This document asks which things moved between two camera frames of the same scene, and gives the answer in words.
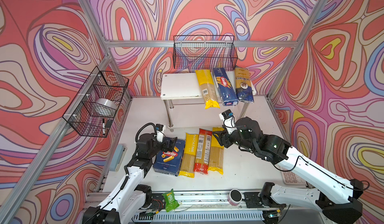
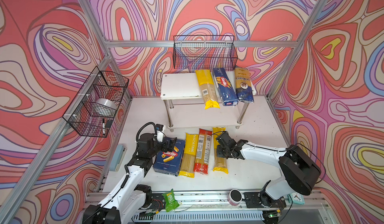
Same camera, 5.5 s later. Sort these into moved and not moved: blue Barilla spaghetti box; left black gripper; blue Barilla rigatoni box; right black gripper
Moved: right black gripper
Not moved: blue Barilla spaghetti box; blue Barilla rigatoni box; left black gripper
